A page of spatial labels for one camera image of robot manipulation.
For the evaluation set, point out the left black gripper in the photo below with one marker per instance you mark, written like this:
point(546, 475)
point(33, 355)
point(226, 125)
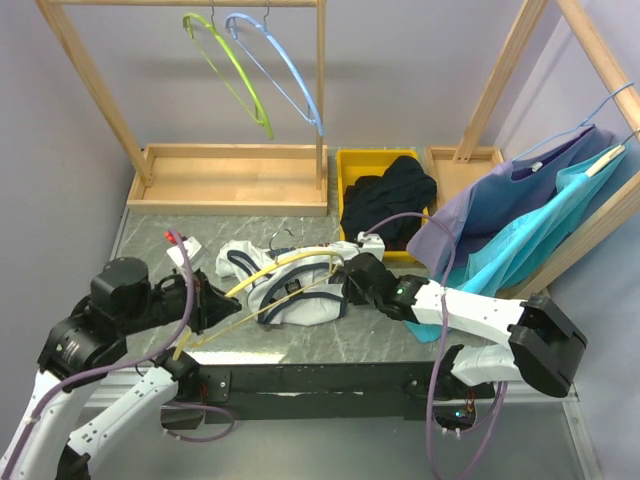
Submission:
point(210, 305)

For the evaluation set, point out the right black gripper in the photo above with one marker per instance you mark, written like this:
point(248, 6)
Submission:
point(349, 292)

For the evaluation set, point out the yellow plastic hanger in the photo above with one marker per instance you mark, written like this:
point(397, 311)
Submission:
point(276, 275)

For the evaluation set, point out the white tank top navy trim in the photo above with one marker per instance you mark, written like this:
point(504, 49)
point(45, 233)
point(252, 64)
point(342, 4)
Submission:
point(316, 305)

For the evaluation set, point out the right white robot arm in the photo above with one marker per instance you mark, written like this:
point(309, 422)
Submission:
point(531, 340)

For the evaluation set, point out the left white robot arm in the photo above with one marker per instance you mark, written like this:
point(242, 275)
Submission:
point(85, 347)

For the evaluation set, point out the light blue plastic hanger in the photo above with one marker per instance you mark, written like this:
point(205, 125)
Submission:
point(280, 70)

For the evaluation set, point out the wooden hanger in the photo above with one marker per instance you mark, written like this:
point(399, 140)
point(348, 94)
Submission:
point(608, 157)

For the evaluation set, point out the green plastic hanger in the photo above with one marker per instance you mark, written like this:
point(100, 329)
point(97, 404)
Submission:
point(237, 81)

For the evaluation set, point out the black base bar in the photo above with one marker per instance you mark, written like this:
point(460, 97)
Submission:
point(304, 391)

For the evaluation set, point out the dark navy garment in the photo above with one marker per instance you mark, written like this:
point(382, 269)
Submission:
point(403, 187)

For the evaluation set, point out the yellow plastic bin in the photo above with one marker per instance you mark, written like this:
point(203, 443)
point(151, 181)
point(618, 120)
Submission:
point(353, 163)

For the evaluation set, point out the left wooden clothes rack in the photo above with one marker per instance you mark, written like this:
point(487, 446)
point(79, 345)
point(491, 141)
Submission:
point(212, 179)

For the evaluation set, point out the wooden clothes rack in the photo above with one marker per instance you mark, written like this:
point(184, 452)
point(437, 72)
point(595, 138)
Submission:
point(621, 205)
point(212, 179)

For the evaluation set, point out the right wooden clothes rack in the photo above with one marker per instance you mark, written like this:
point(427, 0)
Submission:
point(621, 205)

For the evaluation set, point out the purple blue shirt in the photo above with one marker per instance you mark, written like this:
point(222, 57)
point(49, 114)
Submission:
point(510, 190)

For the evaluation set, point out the turquoise shirt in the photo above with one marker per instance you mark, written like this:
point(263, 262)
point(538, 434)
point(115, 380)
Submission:
point(527, 241)

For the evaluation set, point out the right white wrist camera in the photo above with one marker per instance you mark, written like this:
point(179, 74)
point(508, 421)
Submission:
point(371, 243)

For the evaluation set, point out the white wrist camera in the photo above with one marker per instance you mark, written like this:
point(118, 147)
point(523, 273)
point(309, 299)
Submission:
point(371, 243)
point(182, 248)

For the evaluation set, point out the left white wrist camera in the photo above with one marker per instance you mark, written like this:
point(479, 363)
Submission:
point(182, 248)

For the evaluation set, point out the blue wire hanger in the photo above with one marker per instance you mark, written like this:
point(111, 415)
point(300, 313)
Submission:
point(584, 124)

